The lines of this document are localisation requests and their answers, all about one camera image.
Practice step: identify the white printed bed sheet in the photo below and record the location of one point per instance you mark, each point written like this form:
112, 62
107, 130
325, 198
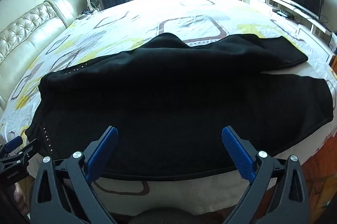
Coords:
184, 10

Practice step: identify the person's left hand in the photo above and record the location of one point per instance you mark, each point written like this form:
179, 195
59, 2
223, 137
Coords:
21, 199

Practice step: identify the black pants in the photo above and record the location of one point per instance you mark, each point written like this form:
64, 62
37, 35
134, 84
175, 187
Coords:
158, 95

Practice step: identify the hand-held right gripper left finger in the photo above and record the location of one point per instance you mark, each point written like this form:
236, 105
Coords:
104, 150

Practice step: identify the small printed box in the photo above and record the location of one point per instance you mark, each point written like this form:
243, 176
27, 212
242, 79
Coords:
333, 42

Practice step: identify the cream tufted leather headboard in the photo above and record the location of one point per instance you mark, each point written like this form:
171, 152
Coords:
26, 34

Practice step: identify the white fan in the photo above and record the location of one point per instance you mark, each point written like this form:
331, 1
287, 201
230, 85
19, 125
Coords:
92, 1

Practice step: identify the white television stand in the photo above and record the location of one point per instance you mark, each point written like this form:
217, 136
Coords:
287, 6

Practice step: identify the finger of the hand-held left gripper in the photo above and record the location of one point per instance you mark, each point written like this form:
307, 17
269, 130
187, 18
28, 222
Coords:
13, 143
27, 151

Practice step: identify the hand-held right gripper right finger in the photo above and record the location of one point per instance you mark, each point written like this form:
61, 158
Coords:
237, 151

